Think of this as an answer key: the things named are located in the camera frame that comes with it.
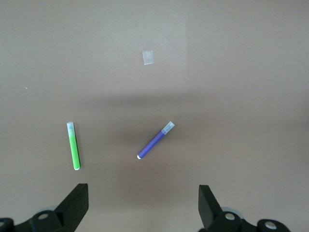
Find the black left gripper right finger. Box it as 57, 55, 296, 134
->
198, 185, 290, 232

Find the small clear tape piece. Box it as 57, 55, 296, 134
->
142, 50, 155, 66

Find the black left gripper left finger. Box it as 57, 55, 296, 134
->
0, 183, 89, 232

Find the green highlighter pen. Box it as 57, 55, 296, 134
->
66, 122, 81, 171

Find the purple highlighter pen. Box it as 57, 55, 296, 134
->
137, 121, 176, 160

